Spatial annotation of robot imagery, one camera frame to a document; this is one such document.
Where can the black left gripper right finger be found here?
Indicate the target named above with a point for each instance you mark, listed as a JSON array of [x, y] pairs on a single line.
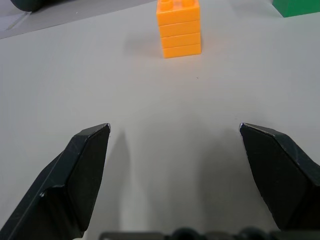
[[282, 175]]

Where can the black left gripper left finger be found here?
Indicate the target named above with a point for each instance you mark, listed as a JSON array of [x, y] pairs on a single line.
[[67, 185]]

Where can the green toy block stack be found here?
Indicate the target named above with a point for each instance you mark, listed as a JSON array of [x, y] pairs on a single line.
[[297, 7]]

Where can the orange toy brick stack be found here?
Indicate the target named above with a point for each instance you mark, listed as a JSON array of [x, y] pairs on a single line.
[[179, 29]]

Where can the dark rounded object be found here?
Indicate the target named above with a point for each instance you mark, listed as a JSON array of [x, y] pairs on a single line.
[[30, 4]]

